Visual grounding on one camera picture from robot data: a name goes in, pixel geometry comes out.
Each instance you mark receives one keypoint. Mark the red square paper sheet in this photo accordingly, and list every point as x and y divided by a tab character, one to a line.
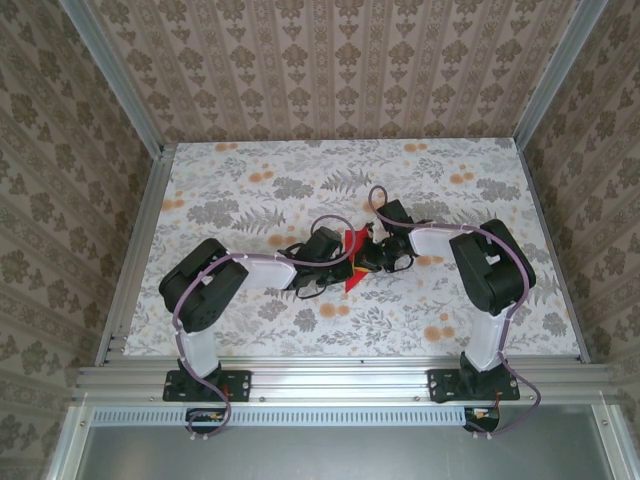
352	284

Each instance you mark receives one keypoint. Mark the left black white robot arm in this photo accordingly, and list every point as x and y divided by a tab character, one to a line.
205	285

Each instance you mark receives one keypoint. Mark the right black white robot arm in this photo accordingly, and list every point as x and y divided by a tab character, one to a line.
492	270

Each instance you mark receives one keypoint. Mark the grey sheet metal panel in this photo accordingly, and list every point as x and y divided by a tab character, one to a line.
340	450

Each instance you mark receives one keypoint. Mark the floral patterned table cover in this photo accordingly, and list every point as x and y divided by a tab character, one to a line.
300	165

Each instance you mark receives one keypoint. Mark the black connector board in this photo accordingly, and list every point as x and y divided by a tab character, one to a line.
205	425
482	422

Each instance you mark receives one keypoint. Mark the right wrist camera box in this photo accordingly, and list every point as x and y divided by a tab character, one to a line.
376	231

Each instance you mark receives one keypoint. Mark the long aluminium mounting rail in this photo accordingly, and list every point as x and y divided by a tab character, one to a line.
340	380

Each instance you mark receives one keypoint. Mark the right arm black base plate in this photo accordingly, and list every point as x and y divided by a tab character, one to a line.
437	385

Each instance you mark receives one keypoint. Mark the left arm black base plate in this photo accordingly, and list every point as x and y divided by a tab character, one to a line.
240	385

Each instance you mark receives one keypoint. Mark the aluminium side rail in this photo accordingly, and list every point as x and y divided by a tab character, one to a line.
146	210
546	225

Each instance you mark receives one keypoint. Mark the aluminium frame post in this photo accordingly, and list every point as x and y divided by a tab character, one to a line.
121	80
557	70

